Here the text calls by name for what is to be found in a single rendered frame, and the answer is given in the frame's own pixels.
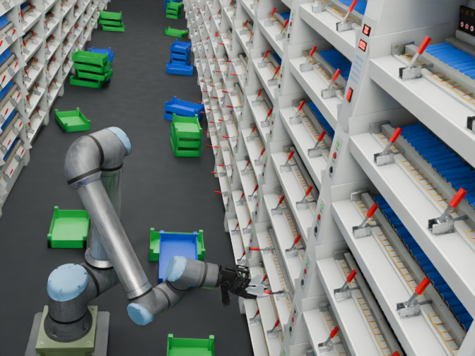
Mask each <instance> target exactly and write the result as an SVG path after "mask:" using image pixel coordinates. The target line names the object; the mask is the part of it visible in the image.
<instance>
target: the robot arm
mask: <svg viewBox="0 0 475 356"><path fill-rule="evenodd" d="M130 152H131V144H130V142H129V139H128V137H127V135H126V134H125V133H124V132H123V131H122V130H121V129H119V128H117V127H110V128H105V129H103V130H101V131H97V132H95V133H91V134H89V135H87V136H82V137H80V138H78V139H77V140H75V141H74V142H73V143H72V145H71V147H70V148H69V150H68V153H67V154H66V159H65V162H64V175H65V178H66V181H67V183H68V185H69V186H71V187H73V188H75V189H76V190H77V193H78V195H79V197H80V199H81V201H82V203H83V205H84V207H85V209H86V212H87V214H88V216H89V218H90V247H89V248H88V249H87V250H86V253H85V262H84V263H82V264H80V265H78V264H76V265H74V264H73V263H69V264H64V265H62V266H60V267H58V268H57V269H54V270H53V271H52V273H51V274H50V276H49V278H48V284H47V296H48V312H47V315H46V317H45V320H44V330H45V333H46V335H47V336H48V337H49V338H50V339H52V340H54V341H57V342H59V343H71V342H74V341H77V340H80V339H82V338H83V337H84V336H86V335H87V334H88V332H89V331H90V329H91V327H92V324H93V317H92V314H91V312H90V311H89V309H88V303H89V302H90V301H92V300H93V299H95V298H96V297H98V296H99V295H101V294H102V293H104V292H106V291H107V290H109V289H110V288H112V287H114V286H115V285H117V284H119V283H121V284H122V286H123V288H124V291H125V292H126V294H127V298H128V300H129V302H130V304H129V305H128V307H127V311H128V315H129V316H130V318H131V319H132V320H133V321H134V322H135V323H136V324H138V325H140V326H145V325H147V324H149V323H150V322H152V321H153V320H154V319H155V318H156V317H158V316H159V315H161V314H162V313H163V312H164V311H166V310H167V309H169V308H171V307H174V306H176V305H178V304H179V303H180V302H181V301H182V300H183V299H184V296H185V295H186V293H187V291H188V289H189V288H190V286H191V285H192V286H196V287H202V288H206V289H210V290H212V289H214V288H215V287H216V288H217V287H218V286H220V287H221V301H222V303H223V306H228V305H230V294H228V291H230V292H231V293H233V294H234V295H237V296H240V297H243V298H245V299H256V298H263V297H268V296H269V294H267V293H264V292H263V291H264V290H267V289H268V288H267V287H266V286H264V285H262V284H261V279H262V276H261V275H256V276H255V277H253V278H249V273H250V270H249V269H248V268H249V267H247V266H242V267H245V268H241V267H238V266H241V265H238V264H235V266H234V268H233V269H231V268H226V267H225V266H224V264H222V263H221V264H220V266H219V267H218V265H217V264H213V263H207V262H204V261H198V260H195V259H189V258H186V257H184V256H174V257H172V258H171V259H170V262H169V264H168V267H167V270H166V279H165V280H164V281H163V282H162V283H161V284H159V285H157V286H156V287H154V288H152V286H151V284H150V283H149V281H148V279H147V277H146V274H145V273H144V271H143V269H142V267H141V264H140V262H139V260H138V258H137V256H136V254H135V252H134V249H133V247H132V245H131V243H130V241H129V239H128V237H127V234H126V232H125V231H124V228H123V227H122V224H121V222H120V220H119V217H120V203H121V188H122V167H123V162H124V157H126V156H128V154H130ZM246 288H247V290H245V289H246Z"/></svg>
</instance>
